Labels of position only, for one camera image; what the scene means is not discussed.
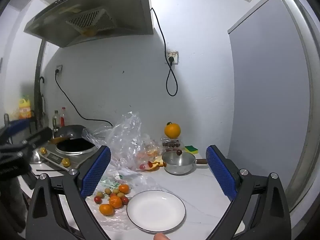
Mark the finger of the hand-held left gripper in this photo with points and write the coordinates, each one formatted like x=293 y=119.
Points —
x=37 y=138
x=17 y=126

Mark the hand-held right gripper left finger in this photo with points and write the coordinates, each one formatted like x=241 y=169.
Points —
x=96 y=173

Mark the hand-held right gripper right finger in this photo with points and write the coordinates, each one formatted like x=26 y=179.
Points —
x=221 y=173

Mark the green printed plastic bag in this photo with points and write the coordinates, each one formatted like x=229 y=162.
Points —
x=115 y=181

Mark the small tangerine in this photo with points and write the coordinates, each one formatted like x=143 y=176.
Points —
x=115 y=201
x=124 y=188
x=106 y=209

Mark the white plate with dark rim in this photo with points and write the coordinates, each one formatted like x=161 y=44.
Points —
x=156 y=211

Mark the person's left forearm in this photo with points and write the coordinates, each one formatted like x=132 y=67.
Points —
x=12 y=205

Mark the black metal rack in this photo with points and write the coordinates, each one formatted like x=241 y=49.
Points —
x=35 y=123

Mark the yellow oil bottle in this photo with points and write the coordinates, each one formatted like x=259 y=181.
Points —
x=25 y=108

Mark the steel induction cooker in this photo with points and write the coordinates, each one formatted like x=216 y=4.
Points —
x=52 y=157

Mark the dark sauce bottle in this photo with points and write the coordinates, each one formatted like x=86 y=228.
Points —
x=56 y=120

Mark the red capped bottle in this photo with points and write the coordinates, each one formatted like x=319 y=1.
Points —
x=63 y=117

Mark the black chopsticks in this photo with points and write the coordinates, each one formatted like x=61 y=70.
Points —
x=52 y=170

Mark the black folded umbrella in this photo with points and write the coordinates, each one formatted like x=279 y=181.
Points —
x=41 y=100

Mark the yellow green sponge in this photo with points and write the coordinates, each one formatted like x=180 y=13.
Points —
x=191 y=149

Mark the clear plastic bag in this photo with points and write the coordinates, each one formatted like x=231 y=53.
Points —
x=125 y=137

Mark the steel pot lid wooden knob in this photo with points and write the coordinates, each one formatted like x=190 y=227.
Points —
x=175 y=158

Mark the orange fruit pieces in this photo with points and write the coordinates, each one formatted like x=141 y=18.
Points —
x=150 y=152

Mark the clear box of dark dates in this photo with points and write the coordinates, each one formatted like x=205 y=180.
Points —
x=171 y=144

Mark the vertical metal pipe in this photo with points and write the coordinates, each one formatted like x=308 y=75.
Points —
x=40 y=67

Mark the large orange with stem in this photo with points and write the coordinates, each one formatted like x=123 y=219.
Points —
x=172 y=130

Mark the grey refrigerator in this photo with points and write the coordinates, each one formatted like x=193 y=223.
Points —
x=270 y=80

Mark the steel range hood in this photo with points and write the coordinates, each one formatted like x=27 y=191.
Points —
x=100 y=12

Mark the small wall socket with plug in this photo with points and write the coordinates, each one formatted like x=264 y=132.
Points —
x=58 y=69

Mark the white wall socket with plug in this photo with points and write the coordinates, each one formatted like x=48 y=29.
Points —
x=172 y=57

